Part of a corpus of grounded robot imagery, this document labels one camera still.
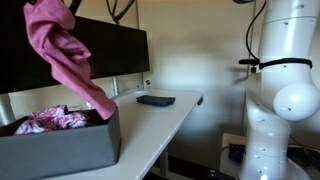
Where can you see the plain pink sheet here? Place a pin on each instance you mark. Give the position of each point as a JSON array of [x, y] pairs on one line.
[[66, 60]]

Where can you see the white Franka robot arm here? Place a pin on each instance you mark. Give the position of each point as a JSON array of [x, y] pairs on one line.
[[270, 133]]

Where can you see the grey fabric box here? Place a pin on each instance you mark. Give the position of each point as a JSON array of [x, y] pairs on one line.
[[60, 150]]

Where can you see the dark folded towel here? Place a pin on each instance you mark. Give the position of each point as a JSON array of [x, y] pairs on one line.
[[156, 100]]

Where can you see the black desk edge controller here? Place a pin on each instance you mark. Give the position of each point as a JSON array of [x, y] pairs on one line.
[[200, 100]]

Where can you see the silver monitor stand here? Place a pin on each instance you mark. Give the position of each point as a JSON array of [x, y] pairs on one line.
[[115, 86], [6, 110]]

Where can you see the black monitor with logo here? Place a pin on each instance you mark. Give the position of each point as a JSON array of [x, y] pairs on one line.
[[123, 50]]

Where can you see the white desk leg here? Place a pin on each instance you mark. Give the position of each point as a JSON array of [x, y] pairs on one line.
[[164, 163]]

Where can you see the black device on floor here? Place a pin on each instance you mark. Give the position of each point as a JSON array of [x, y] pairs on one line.
[[237, 153]]

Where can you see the pink white patterned sheet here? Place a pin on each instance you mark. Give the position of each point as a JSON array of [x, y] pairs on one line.
[[50, 120]]

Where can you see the black monitor without logo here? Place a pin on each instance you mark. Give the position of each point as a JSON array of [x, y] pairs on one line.
[[13, 66]]

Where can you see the wall outlet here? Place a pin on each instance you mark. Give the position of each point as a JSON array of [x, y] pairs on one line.
[[148, 82]]

